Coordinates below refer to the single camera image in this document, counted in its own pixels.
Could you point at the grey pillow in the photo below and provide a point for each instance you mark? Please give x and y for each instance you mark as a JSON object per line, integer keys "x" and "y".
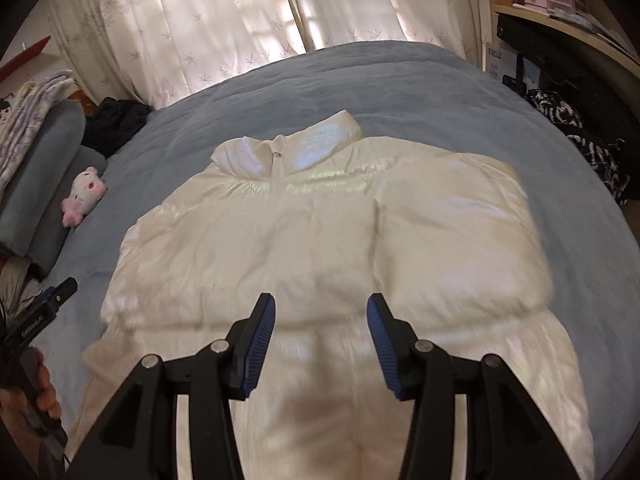
{"x": 40, "y": 160}
{"x": 65, "y": 210}

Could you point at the blue bed blanket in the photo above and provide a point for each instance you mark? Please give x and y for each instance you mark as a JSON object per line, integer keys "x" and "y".
{"x": 400, "y": 90}

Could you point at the white puffer jacket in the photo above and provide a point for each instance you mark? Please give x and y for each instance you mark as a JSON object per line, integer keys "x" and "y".
{"x": 310, "y": 220}

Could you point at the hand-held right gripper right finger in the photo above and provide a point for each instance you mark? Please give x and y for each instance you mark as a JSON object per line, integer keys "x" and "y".
{"x": 385, "y": 347}

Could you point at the beige crumpled cloth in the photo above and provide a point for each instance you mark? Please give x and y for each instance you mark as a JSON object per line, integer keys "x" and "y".
{"x": 12, "y": 280}

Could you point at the red wall shelf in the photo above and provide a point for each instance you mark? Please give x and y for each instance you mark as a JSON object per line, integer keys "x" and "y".
{"x": 25, "y": 57}

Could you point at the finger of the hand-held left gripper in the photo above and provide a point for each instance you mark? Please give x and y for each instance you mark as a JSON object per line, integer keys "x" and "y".
{"x": 62, "y": 291}

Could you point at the white printed carton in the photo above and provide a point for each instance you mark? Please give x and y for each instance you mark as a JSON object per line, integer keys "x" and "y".
{"x": 497, "y": 62}

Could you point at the white floral curtain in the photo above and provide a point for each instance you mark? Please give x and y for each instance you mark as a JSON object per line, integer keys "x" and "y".
{"x": 190, "y": 25}
{"x": 390, "y": 0}

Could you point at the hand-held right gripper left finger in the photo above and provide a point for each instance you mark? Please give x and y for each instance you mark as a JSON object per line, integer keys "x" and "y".
{"x": 257, "y": 345}

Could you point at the person's left hand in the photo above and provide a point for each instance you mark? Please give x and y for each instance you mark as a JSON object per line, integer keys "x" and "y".
{"x": 50, "y": 395}

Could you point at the black clothing pile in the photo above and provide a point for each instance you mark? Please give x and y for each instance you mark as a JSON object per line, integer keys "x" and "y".
{"x": 115, "y": 125}

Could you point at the folded floral quilt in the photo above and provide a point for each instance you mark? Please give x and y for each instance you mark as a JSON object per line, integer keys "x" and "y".
{"x": 25, "y": 115}

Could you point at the pile of papers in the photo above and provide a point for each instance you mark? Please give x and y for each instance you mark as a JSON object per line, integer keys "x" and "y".
{"x": 595, "y": 25}

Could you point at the long black bag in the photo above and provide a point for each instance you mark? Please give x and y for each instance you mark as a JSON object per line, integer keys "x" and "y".
{"x": 565, "y": 60}

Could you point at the pink cat plush toy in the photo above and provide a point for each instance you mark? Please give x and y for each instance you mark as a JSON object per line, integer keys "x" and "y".
{"x": 85, "y": 195}

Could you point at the black white patterned cloth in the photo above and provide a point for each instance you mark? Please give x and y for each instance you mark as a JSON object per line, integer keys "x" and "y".
{"x": 590, "y": 150}

